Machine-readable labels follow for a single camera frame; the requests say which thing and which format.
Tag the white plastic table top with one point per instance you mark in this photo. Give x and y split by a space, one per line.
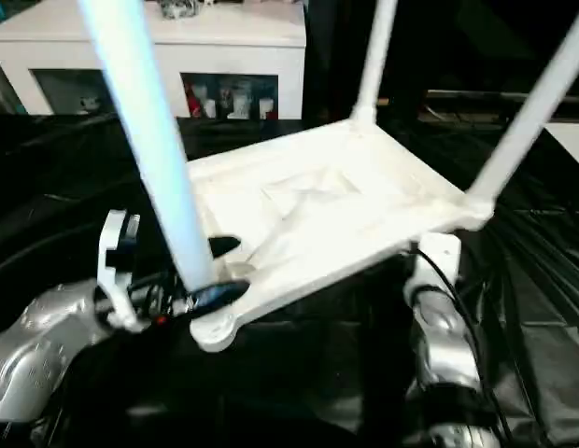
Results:
317 196

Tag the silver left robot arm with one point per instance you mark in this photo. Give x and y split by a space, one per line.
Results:
32 336

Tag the white small bottle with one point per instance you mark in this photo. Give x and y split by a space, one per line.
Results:
265 108
239 105
210 108

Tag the black plastic mat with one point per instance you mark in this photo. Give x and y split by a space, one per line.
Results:
60 163

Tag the white glass-door cabinet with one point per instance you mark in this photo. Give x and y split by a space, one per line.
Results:
224 51

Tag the yellow label sticker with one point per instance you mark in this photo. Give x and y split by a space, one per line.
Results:
384 100

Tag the black tall cabinet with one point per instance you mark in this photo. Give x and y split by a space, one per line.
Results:
331 56

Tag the black white crumpled bundle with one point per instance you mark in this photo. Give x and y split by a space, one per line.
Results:
177 8

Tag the black long bar device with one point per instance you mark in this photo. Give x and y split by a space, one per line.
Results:
481 94

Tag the white flat board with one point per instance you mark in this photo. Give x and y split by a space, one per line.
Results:
574 137

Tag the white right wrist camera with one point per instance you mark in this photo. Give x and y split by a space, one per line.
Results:
439 252

